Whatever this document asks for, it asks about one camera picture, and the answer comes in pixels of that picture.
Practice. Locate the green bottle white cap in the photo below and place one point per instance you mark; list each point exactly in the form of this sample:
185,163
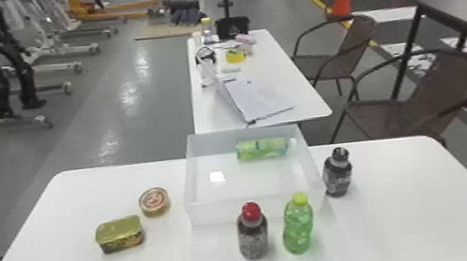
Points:
261,149

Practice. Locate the white paper pad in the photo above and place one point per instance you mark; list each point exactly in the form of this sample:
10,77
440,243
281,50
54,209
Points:
251,96

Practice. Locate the white side table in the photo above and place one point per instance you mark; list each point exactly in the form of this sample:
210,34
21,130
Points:
289,82

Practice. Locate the yellow can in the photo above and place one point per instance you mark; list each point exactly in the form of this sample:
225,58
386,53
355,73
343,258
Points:
119,234

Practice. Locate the round orange can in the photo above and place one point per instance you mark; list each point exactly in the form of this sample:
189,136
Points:
154,201

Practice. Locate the yellow tape roll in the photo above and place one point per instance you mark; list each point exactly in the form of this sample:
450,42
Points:
235,55

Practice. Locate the brown chair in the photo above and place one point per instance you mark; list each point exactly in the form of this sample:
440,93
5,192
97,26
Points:
341,61
431,102

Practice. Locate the black box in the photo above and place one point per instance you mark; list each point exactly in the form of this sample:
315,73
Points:
232,27

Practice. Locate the green bottle yellow cap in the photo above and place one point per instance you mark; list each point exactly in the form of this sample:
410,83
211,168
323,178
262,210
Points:
297,227

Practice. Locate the black bottle black cap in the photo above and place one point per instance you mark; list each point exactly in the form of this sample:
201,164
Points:
336,175

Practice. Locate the dark side table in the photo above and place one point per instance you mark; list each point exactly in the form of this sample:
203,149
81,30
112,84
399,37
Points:
465,15

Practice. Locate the clear box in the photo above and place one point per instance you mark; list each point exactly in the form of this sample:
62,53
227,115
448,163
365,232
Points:
206,206

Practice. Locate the dark bottle red cap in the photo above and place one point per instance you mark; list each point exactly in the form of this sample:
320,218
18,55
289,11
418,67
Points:
253,236

